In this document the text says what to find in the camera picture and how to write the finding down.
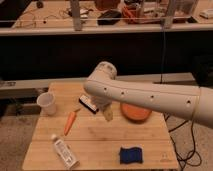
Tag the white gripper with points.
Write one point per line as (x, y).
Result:
(104, 105)

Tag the grey metal post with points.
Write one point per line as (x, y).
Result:
(75, 9)
(169, 15)

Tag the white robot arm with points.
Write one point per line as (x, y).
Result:
(188, 102)

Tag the orange bowl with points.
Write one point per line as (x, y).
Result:
(134, 113)

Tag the blue sponge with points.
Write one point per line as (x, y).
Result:
(130, 155)

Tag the clear plastic bottle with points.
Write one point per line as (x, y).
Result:
(62, 149)

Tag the grey metal post right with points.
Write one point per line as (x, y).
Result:
(169, 15)

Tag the orange carrot-like pepper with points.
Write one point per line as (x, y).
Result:
(70, 120)

